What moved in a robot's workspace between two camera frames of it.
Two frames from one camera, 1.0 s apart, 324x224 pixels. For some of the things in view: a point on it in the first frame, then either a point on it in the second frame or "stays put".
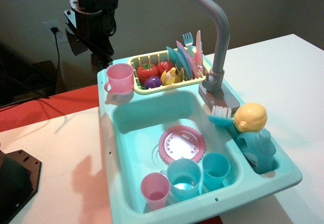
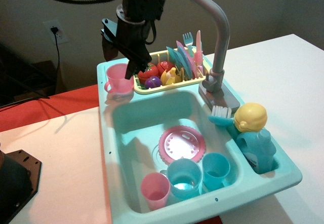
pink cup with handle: [121, 77] stays put
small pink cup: [155, 187] stays put
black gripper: [95, 29] to [130, 33]
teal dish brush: [221, 116] stays put
